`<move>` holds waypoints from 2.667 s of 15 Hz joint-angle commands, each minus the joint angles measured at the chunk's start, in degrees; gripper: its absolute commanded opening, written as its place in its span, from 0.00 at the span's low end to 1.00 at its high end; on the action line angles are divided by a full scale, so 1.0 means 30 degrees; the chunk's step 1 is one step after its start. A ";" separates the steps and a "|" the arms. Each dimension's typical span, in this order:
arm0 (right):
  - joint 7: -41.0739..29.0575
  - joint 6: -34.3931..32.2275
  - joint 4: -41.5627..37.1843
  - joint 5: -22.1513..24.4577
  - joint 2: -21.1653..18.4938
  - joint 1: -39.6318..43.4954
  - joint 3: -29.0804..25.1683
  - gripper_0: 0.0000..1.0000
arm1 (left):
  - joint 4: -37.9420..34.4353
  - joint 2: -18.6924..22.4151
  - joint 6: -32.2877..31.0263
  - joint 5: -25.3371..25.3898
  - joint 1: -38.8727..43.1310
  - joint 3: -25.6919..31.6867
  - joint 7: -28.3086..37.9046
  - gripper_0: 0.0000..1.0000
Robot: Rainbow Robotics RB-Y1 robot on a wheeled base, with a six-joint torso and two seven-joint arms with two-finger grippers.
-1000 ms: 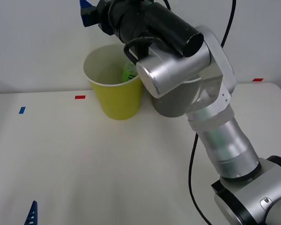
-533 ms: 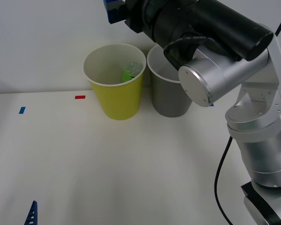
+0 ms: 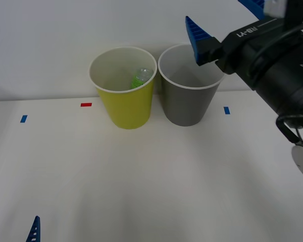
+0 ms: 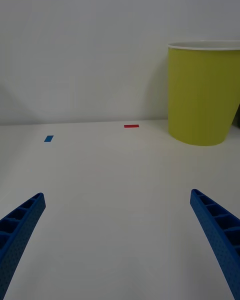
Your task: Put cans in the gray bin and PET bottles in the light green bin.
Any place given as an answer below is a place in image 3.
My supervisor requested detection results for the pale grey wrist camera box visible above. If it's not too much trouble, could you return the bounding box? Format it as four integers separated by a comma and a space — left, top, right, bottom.
264, 0, 286, 19

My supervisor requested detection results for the black camera cable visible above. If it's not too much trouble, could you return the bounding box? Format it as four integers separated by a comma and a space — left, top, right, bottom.
256, 21, 303, 66

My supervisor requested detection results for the yellow-green plastic waste bin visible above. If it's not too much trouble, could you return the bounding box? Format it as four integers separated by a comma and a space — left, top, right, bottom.
88, 45, 158, 130

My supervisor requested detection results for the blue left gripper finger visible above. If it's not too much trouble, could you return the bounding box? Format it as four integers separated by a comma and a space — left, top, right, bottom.
25, 215, 41, 242

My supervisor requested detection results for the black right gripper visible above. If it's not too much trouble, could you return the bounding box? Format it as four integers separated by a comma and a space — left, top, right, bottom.
185, 0, 303, 81

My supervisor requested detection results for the grey plastic waste bin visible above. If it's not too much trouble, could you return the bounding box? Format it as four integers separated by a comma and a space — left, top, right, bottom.
158, 44, 226, 127

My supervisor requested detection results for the green label plastic bottle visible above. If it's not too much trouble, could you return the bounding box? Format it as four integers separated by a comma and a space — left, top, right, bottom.
130, 67, 153, 90

